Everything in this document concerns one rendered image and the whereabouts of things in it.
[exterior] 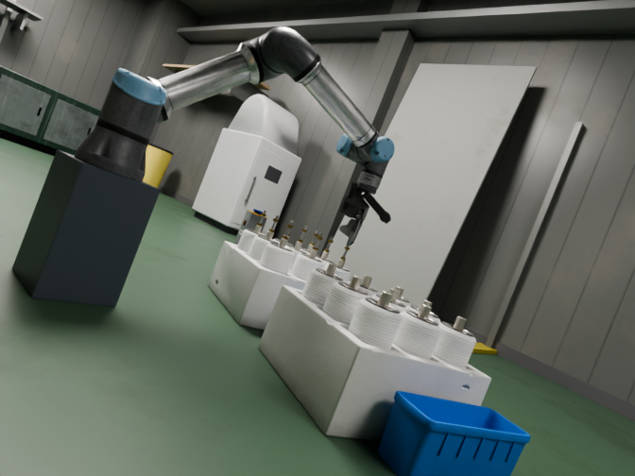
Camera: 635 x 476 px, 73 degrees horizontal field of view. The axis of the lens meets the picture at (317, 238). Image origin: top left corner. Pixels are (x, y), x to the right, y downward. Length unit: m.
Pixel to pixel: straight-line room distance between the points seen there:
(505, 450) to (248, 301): 0.75
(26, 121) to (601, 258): 5.44
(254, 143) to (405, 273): 1.83
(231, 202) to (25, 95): 2.68
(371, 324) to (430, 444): 0.23
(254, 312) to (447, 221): 2.04
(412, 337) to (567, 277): 2.31
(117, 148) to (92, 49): 6.63
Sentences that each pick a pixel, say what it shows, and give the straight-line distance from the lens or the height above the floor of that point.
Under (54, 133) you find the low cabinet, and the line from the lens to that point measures 5.77.
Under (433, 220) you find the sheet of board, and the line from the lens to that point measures 3.14.
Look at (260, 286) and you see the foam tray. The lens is 1.29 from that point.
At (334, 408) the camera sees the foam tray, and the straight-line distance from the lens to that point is 0.85.
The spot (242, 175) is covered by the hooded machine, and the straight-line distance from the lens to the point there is 3.96.
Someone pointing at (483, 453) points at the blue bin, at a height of 0.07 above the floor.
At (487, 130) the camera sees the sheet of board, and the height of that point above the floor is 1.43.
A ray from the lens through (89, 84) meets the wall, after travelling 7.64.
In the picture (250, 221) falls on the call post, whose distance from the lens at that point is 1.71.
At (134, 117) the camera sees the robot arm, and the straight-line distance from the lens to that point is 1.07.
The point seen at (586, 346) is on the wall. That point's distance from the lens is 3.13.
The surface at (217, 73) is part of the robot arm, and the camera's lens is 1.27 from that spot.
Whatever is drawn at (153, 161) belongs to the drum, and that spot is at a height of 0.36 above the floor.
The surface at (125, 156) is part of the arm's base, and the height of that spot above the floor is 0.34.
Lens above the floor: 0.35
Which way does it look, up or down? 1 degrees down
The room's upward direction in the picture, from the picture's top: 22 degrees clockwise
